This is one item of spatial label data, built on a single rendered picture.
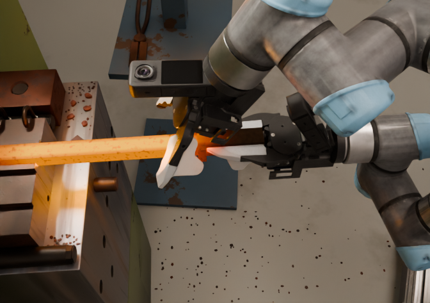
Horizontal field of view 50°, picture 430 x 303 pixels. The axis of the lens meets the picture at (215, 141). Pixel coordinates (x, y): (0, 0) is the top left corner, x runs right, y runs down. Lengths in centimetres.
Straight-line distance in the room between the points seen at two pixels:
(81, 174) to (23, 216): 14
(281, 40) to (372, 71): 10
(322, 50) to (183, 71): 19
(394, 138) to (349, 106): 28
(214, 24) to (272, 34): 79
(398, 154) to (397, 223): 12
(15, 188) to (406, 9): 58
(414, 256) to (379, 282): 97
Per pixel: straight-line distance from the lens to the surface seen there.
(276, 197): 181
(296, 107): 65
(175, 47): 122
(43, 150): 75
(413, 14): 57
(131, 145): 72
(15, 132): 81
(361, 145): 74
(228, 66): 54
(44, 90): 87
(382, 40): 53
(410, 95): 225
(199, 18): 130
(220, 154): 71
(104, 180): 84
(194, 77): 59
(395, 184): 83
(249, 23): 51
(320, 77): 49
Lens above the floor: 160
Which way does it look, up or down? 56 degrees down
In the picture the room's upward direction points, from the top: straight up
